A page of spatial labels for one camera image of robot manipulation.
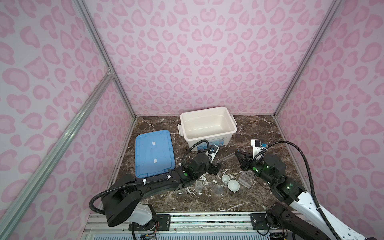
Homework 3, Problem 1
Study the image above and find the white ceramic evaporating dish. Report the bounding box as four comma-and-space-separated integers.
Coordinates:
228, 180, 240, 192

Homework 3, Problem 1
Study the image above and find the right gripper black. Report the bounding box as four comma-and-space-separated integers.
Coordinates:
233, 150, 277, 187

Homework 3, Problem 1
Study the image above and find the clear plastic test tube rack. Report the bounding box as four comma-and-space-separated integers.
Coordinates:
238, 171, 255, 189

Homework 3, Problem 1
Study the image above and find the blue plastic bin lid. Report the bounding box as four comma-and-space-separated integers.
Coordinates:
135, 130, 175, 178

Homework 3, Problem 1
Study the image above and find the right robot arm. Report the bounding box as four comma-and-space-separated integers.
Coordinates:
235, 149, 366, 240

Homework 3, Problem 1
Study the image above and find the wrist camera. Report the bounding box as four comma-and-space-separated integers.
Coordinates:
251, 140, 268, 157
207, 145, 220, 162

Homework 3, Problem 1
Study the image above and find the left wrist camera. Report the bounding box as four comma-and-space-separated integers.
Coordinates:
207, 145, 220, 162

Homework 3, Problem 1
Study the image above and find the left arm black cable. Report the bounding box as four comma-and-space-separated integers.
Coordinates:
88, 139, 211, 216

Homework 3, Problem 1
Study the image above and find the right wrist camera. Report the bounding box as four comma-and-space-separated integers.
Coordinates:
251, 140, 268, 157

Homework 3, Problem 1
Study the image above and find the white plastic storage bin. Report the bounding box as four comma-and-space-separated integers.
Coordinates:
178, 107, 237, 147

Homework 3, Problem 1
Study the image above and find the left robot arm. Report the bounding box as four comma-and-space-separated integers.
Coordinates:
97, 152, 222, 227

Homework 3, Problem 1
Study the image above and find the clear glass test tube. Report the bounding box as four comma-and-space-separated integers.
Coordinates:
217, 153, 236, 164

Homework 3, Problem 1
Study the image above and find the small white ceramic crucible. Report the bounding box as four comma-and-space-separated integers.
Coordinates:
222, 175, 231, 184

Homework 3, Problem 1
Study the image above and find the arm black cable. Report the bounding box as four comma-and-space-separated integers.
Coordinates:
254, 140, 343, 240
88, 139, 211, 216

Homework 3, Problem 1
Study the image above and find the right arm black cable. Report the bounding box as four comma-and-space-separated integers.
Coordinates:
254, 140, 343, 240

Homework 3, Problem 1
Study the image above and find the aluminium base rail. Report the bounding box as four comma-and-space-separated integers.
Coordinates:
79, 211, 304, 240

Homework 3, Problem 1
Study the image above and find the small clear glass beaker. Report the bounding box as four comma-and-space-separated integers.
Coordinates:
195, 181, 204, 193

